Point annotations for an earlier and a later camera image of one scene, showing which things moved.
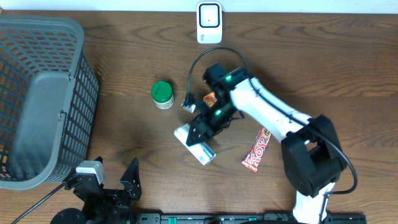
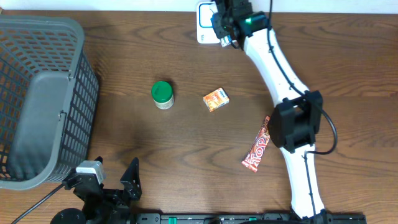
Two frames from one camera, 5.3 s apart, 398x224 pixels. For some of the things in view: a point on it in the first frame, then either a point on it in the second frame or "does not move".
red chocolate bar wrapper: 256,150 does not move
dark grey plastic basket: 49,99 does not move
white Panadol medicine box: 201,150 → 226,40
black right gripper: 206,132 → 216,20
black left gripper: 131,190 does not move
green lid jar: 162,93 does not move
